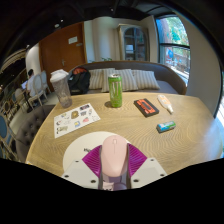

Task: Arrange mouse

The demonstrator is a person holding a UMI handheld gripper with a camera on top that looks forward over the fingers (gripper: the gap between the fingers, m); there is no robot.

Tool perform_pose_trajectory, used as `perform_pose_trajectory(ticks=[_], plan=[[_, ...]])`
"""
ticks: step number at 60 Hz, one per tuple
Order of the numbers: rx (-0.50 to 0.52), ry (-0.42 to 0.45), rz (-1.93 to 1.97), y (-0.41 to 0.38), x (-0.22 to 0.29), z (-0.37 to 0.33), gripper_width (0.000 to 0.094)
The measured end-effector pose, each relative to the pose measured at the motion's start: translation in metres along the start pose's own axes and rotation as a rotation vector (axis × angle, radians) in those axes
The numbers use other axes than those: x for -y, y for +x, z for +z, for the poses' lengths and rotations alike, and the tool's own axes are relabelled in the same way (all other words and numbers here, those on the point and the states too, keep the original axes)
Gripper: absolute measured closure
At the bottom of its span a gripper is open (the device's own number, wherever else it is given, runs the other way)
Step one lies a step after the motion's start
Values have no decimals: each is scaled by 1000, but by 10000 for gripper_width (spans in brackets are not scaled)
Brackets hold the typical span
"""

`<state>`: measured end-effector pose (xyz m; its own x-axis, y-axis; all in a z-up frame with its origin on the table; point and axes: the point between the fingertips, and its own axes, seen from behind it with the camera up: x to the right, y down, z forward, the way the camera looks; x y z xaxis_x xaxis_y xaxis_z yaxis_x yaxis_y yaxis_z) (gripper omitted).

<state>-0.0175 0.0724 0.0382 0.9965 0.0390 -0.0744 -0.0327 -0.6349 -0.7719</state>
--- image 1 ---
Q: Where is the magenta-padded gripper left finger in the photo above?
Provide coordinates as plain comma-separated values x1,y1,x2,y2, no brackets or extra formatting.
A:
61,144,103,190

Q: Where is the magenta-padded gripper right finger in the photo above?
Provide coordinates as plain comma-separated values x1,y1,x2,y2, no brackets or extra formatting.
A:
127,143,168,189

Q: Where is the pink computer mouse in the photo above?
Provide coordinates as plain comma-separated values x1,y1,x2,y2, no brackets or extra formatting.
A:
100,134,129,179

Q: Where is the white hippo-print mouse pad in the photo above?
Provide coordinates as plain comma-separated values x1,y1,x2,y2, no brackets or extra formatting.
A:
62,130,130,192

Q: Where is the small green-blue packet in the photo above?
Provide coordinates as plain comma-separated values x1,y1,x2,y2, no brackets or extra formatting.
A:
156,120,177,134

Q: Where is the white sticker sheet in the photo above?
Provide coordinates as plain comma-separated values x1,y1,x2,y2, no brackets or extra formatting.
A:
53,103,101,139

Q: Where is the grey tufted chair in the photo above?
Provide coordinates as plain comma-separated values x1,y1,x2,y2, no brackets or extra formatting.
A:
14,104,56,164

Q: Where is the black box with orange print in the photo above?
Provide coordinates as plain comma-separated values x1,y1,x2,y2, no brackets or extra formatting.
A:
133,97,160,118

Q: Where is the white plastic tube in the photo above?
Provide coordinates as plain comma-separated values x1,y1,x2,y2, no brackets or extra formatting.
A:
157,94,175,115

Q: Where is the clear shaker bottle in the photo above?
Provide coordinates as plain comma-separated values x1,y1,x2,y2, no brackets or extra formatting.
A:
49,68,73,109

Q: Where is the blue-backed chair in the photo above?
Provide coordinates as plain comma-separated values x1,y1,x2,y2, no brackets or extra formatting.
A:
0,113,18,160

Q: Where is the green drink can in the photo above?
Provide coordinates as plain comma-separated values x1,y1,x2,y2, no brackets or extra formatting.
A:
107,73,124,109

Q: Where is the black backpack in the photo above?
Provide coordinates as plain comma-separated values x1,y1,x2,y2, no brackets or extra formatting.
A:
67,66,92,96

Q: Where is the striped cushion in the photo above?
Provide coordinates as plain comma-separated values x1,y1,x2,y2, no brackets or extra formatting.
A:
88,68,105,90
100,67,118,93
114,68,139,92
131,69,161,91

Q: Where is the white chairs group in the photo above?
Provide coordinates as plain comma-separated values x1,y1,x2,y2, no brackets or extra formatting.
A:
33,69,52,105

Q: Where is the grey curved sofa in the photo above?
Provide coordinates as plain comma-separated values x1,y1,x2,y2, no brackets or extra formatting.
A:
68,60,188,96

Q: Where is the person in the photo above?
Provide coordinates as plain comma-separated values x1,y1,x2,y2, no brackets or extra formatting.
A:
25,68,39,98

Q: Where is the brown wooden door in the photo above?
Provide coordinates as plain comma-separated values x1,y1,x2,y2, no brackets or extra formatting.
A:
38,22,88,83

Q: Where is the dark-framed window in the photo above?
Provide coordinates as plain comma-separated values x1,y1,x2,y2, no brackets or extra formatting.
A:
155,14,192,86

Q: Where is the glass-door cabinet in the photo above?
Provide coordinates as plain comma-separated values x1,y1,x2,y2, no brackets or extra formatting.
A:
116,23,150,63

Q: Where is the white door sign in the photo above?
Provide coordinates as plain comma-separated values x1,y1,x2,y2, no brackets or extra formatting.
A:
67,36,79,45

